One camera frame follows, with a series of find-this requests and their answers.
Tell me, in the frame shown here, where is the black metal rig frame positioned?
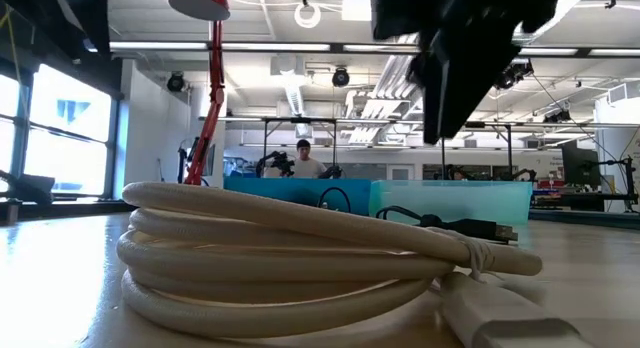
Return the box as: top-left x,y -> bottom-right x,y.
259,116 -> 339,180
439,120 -> 514,182

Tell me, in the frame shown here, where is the white ceiling ring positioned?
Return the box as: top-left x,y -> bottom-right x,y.
293,1 -> 323,30

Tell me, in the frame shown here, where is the blue plastic bin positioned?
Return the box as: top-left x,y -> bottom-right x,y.
223,176 -> 374,218

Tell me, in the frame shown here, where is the long ceiling light strip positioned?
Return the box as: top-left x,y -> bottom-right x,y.
108,37 -> 640,59

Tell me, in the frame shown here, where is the white USB cable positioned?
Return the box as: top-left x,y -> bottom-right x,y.
115,181 -> 596,348

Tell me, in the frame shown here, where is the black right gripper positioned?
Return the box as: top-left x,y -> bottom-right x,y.
370,0 -> 562,146

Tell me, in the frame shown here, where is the black monitor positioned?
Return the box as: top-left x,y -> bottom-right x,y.
560,140 -> 602,189

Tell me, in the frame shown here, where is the black metal stand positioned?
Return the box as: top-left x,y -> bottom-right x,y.
579,156 -> 639,210

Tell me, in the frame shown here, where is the red desk lamp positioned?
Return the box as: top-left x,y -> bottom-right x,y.
167,0 -> 232,187

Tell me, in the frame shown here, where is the teal translucent plastic bin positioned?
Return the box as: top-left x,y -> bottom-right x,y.
368,180 -> 534,227

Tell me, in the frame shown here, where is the black ceiling spotlight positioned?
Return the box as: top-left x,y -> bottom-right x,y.
542,109 -> 573,124
493,57 -> 535,92

